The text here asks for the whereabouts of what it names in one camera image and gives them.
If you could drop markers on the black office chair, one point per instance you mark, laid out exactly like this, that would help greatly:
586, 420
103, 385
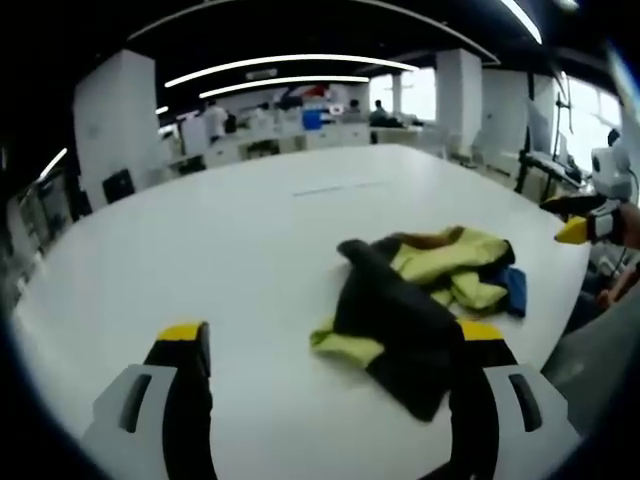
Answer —
119, 185

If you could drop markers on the short ceiling light strip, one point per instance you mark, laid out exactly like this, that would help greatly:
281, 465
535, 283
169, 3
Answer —
53, 163

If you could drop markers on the person's grey clothing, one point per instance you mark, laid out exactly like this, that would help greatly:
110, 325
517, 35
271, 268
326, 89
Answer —
595, 360

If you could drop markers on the white office desk row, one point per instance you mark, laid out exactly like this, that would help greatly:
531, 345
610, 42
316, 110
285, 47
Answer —
280, 142

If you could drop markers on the blue box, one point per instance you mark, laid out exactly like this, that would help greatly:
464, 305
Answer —
312, 119

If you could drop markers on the bright ceiling light strip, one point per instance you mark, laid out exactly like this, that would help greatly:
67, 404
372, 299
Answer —
522, 19

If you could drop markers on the long ceiling light strip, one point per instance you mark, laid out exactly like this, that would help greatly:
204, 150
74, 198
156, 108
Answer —
280, 84
290, 64

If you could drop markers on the person's right hand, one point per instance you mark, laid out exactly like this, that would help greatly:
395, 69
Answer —
631, 225

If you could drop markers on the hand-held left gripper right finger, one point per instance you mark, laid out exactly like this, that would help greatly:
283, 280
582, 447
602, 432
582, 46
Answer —
505, 400

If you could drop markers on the black and yellow-green garment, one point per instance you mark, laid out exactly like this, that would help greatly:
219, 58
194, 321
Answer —
395, 320

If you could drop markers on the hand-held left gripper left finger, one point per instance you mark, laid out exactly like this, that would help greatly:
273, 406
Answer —
150, 395

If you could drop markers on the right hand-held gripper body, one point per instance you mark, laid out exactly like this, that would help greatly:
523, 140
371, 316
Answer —
611, 167

